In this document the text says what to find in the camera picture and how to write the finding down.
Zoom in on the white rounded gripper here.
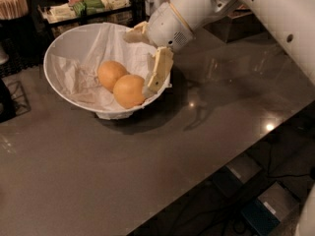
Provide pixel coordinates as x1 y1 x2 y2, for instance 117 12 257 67
123 2 194 98

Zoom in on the orange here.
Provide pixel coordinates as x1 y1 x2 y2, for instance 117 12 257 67
113 75 146 109
97 61 128 91

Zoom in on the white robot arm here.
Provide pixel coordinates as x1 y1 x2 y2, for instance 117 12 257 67
124 0 315 96

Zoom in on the white slanted bowl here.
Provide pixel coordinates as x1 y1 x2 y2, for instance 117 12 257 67
43 23 171 115

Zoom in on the white paper bowl liner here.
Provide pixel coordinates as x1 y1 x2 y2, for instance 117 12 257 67
50 25 173 121

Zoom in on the tray of tea bags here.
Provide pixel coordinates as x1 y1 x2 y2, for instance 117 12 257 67
37 0 131 24

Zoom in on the cup of wooden stirrers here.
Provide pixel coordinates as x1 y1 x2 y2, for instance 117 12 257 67
0 0 29 20

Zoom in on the far grey floor box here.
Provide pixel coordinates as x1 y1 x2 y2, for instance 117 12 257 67
212 154 262 198

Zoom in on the grey floor box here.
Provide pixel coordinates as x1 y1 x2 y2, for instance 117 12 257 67
240 182 299 236
212 154 262 198

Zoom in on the near grey floor box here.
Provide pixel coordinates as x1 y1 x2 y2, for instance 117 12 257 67
240 182 299 236

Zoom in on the steel pedestal box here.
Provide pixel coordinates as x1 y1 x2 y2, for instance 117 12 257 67
204 9 265 43

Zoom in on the black wire rack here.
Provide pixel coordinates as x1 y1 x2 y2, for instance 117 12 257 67
0 79 32 123

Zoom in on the black floor cable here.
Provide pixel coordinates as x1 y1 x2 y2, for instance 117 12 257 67
265 141 315 180

